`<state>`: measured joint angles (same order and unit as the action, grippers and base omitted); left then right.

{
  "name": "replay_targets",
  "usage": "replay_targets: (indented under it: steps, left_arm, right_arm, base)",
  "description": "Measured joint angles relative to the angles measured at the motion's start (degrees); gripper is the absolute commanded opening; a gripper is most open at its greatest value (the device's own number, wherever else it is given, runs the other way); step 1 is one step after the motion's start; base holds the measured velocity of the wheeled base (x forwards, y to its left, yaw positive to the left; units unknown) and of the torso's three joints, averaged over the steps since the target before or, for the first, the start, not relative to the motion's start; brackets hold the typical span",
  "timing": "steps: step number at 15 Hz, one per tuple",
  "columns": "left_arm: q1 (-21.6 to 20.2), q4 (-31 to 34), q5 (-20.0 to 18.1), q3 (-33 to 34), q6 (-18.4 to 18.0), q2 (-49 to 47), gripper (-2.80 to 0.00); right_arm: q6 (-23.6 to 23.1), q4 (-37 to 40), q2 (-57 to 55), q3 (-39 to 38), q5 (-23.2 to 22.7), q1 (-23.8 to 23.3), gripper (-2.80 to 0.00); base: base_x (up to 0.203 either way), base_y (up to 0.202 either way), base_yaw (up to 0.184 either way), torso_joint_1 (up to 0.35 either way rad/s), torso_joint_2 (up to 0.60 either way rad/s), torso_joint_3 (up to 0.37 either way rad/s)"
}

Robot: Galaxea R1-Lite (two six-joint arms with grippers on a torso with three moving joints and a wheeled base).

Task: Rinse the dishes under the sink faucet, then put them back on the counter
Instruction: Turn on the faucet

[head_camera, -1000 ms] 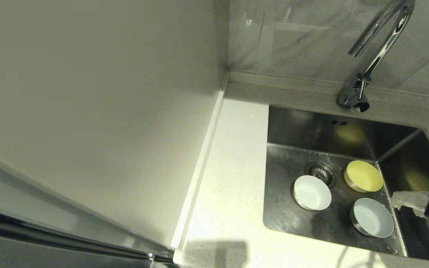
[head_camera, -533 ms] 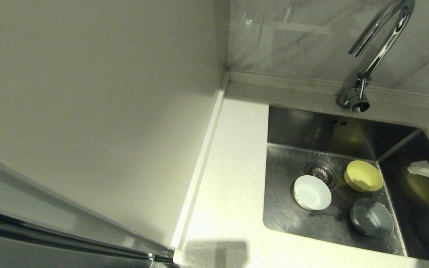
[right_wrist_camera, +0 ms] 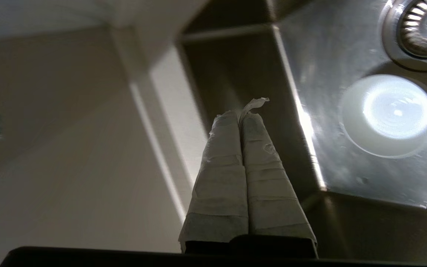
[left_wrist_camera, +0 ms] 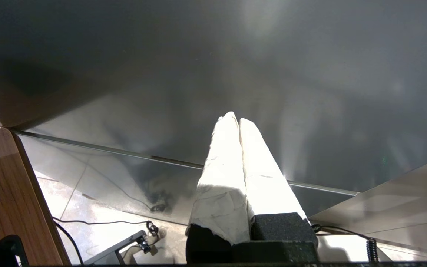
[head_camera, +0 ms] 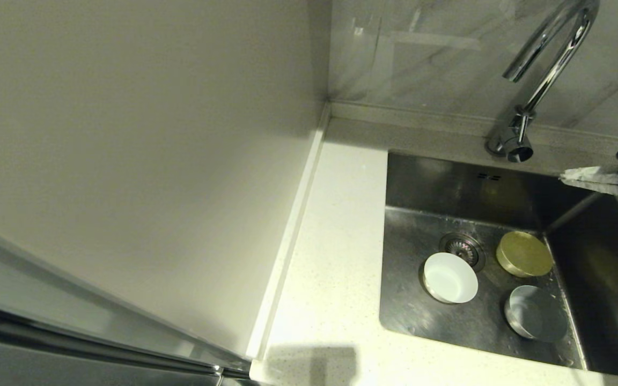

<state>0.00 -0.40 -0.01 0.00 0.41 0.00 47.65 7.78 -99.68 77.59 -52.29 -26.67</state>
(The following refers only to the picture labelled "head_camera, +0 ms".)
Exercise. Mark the white cabinet side panel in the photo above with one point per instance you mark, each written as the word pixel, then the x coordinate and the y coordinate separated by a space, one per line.
pixel 126 134

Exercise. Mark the chrome gooseneck faucet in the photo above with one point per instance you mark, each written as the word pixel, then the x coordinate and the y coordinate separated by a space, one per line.
pixel 547 69

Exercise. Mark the white bowl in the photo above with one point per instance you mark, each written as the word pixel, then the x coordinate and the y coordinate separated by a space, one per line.
pixel 451 279

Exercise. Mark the stainless steel sink basin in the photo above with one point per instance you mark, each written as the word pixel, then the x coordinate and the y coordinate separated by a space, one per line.
pixel 411 182

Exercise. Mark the yellow bowl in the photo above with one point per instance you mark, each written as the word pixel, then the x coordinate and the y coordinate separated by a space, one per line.
pixel 526 253

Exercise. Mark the stainless steel appliance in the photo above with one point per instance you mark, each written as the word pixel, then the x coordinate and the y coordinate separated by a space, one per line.
pixel 46 364

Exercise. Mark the pale blue bowl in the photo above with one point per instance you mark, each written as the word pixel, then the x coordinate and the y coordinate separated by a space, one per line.
pixel 537 316

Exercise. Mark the round metal drain strainer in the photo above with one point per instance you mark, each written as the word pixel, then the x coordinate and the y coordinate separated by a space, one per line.
pixel 462 244

